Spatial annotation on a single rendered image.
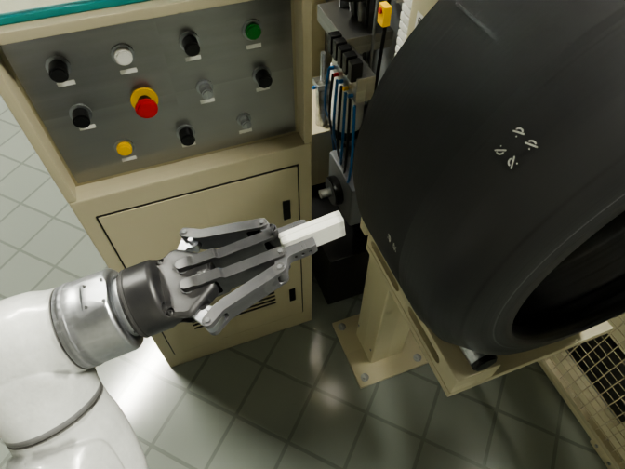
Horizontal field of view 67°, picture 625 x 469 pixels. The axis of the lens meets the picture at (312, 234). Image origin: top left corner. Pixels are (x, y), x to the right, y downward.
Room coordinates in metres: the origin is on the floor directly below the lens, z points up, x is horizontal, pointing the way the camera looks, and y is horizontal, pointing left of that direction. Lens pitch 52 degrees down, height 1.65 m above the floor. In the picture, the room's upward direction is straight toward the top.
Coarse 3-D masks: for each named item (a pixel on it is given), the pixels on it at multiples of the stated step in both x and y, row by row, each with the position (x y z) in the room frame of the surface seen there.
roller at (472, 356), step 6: (462, 348) 0.33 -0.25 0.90; (468, 354) 0.32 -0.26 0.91; (474, 354) 0.31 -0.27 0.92; (480, 354) 0.31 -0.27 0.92; (468, 360) 0.31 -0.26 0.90; (474, 360) 0.31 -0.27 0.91; (480, 360) 0.30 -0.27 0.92; (486, 360) 0.30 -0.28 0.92; (492, 360) 0.30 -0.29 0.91; (474, 366) 0.30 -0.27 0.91; (480, 366) 0.30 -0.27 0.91; (486, 366) 0.30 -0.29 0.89
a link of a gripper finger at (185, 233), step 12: (192, 228) 0.32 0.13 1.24; (204, 228) 0.32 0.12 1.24; (216, 228) 0.32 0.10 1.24; (228, 228) 0.32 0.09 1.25; (240, 228) 0.32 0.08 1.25; (252, 228) 0.31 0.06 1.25; (264, 228) 0.32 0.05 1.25; (204, 240) 0.31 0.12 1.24; (216, 240) 0.31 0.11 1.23; (228, 240) 0.31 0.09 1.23
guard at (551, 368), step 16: (624, 320) 0.50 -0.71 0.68; (608, 336) 0.50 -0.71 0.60; (624, 336) 0.48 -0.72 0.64; (608, 368) 0.45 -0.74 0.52; (560, 384) 0.48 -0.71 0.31; (592, 384) 0.44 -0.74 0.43; (576, 400) 0.43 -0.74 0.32; (592, 400) 0.41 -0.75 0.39; (592, 416) 0.38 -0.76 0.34; (608, 416) 0.37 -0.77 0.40; (592, 432) 0.35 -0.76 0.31; (608, 448) 0.31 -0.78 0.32; (624, 464) 0.27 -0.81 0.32
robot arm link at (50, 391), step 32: (0, 320) 0.20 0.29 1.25; (32, 320) 0.20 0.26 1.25; (0, 352) 0.17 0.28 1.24; (32, 352) 0.18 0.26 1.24; (64, 352) 0.18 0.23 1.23; (0, 384) 0.15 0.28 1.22; (32, 384) 0.15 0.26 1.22; (64, 384) 0.16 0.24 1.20; (96, 384) 0.18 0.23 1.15; (0, 416) 0.13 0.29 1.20; (32, 416) 0.13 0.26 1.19; (64, 416) 0.14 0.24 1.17
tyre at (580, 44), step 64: (448, 0) 0.50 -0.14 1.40; (512, 0) 0.44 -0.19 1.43; (576, 0) 0.41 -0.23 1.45; (448, 64) 0.42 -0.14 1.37; (512, 64) 0.38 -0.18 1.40; (576, 64) 0.35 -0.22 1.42; (384, 128) 0.43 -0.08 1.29; (448, 128) 0.37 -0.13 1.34; (576, 128) 0.30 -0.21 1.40; (384, 192) 0.39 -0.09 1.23; (448, 192) 0.32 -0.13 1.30; (512, 192) 0.28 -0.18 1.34; (576, 192) 0.27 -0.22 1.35; (384, 256) 0.38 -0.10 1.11; (448, 256) 0.28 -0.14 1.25; (512, 256) 0.26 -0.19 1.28; (576, 256) 0.50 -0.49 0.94; (448, 320) 0.26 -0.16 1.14; (512, 320) 0.26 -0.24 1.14; (576, 320) 0.34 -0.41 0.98
